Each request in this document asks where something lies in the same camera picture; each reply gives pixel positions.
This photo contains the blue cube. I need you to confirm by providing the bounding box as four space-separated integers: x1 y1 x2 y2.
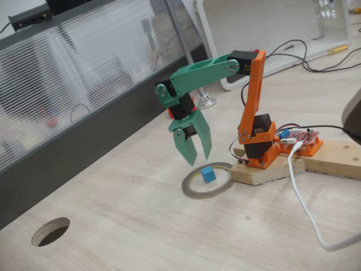
200 165 217 183

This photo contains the metal pole with round base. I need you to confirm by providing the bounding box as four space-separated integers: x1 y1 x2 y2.
165 0 217 110

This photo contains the small red box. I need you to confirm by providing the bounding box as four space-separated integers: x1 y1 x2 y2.
168 97 197 119

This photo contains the black power strip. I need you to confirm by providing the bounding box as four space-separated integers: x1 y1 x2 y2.
225 72 252 85

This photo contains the wooden base block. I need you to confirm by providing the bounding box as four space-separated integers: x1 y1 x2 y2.
230 156 307 186

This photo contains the red controller board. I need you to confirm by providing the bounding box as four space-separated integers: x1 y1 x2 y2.
278 128 321 146

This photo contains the grey translucent desk partition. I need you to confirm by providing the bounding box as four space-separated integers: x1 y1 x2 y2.
0 0 218 230

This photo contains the pale wooden plank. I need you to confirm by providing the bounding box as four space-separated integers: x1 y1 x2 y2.
306 140 361 180

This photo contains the grey rounded device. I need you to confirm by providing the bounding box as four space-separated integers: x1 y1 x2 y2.
341 87 361 143

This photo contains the black monitor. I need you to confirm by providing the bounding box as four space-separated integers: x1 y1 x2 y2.
46 0 109 17

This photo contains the black rectangular box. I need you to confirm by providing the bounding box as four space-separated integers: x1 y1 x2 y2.
7 4 54 30

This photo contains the grey ring of tape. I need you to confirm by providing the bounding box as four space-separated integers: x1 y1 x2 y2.
181 161 235 200

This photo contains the white USB cable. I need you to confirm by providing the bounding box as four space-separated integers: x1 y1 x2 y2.
287 141 361 252

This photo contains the orange board mount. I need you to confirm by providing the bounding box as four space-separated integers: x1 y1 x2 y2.
278 135 324 157

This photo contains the black power cable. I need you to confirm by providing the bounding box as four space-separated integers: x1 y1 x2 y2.
303 124 361 142

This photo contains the thin black cable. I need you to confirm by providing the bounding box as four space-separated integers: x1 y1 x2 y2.
265 39 361 73

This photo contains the yellow handled screwdriver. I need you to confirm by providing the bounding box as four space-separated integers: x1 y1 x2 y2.
307 44 350 62

